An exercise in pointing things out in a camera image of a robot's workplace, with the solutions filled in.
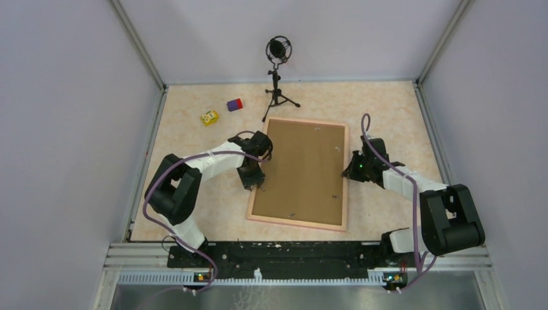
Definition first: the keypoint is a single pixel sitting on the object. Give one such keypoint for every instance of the yellow owl toy block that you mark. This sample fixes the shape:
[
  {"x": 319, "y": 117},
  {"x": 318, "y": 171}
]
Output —
[{"x": 209, "y": 118}]

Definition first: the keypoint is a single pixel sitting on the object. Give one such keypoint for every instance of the brown cardboard backing board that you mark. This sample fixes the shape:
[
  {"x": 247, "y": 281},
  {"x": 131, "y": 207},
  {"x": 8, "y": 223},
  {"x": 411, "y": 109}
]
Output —
[{"x": 302, "y": 171}]

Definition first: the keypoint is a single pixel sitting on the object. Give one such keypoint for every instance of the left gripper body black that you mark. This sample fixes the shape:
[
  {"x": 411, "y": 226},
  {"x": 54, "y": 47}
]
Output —
[{"x": 250, "y": 175}]

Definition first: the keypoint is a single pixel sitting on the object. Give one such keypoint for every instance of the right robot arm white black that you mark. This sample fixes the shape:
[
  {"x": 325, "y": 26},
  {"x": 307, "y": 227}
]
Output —
[{"x": 445, "y": 216}]

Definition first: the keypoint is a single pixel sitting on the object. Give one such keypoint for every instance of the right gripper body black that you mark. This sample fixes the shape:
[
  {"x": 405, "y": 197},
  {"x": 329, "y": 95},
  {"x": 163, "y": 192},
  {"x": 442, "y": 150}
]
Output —
[{"x": 358, "y": 170}]

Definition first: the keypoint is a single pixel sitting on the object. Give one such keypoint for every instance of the purple red toy block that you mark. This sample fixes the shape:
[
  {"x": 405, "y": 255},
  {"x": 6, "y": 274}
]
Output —
[{"x": 235, "y": 104}]

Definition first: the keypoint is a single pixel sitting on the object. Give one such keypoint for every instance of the pink wooden picture frame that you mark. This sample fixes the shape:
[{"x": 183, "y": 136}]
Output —
[{"x": 295, "y": 223}]

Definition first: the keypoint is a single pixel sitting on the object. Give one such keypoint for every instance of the black microphone on tripod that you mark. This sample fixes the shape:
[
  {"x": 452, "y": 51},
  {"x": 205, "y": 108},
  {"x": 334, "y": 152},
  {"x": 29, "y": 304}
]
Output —
[{"x": 278, "y": 51}]

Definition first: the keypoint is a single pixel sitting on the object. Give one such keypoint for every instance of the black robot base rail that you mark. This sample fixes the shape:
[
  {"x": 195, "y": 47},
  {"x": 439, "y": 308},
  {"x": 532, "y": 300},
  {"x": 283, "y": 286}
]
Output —
[{"x": 324, "y": 260}]

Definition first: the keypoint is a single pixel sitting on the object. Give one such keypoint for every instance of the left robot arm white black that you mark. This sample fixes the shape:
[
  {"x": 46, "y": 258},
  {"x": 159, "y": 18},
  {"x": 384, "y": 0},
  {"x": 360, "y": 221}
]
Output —
[{"x": 173, "y": 191}]

